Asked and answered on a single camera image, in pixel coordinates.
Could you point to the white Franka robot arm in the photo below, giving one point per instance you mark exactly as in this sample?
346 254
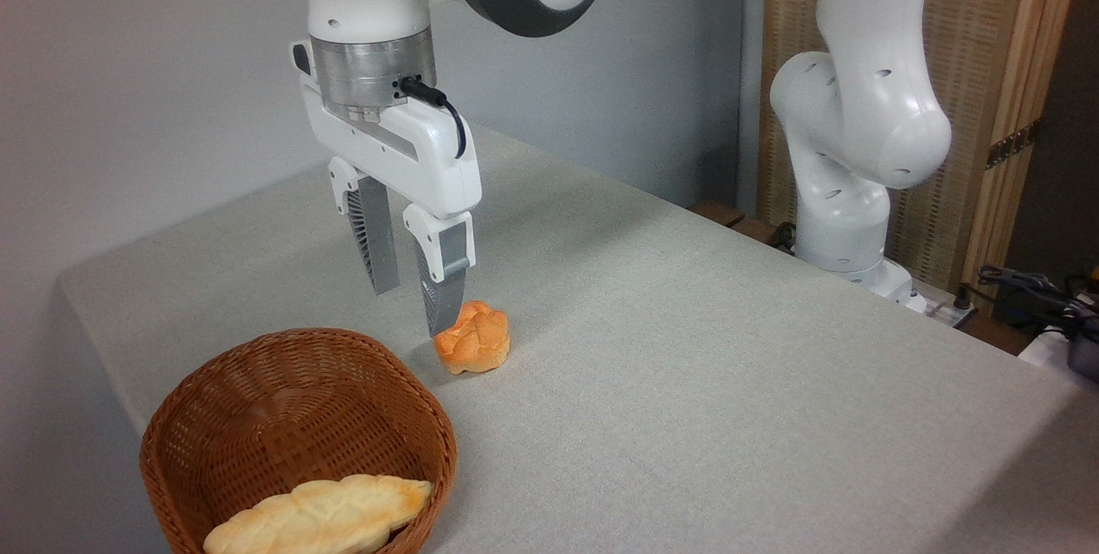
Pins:
859 107

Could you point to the white power strip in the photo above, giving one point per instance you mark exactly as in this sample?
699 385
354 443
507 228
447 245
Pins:
949 309

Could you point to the wooden bamboo folding screen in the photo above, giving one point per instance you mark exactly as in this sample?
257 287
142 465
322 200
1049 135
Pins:
979 21

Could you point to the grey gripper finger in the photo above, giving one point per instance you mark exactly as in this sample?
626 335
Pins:
445 279
376 236

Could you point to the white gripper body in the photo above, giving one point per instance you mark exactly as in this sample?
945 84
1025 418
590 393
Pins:
429 163

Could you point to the long pale bread loaf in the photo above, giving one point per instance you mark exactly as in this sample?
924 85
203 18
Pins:
318 515

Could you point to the brown wicker basket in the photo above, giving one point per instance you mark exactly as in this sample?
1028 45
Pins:
258 399

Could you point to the small round orange bread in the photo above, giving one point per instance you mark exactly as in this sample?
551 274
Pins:
476 339

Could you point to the grey tablecloth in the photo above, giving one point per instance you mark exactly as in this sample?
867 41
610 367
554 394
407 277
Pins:
687 365

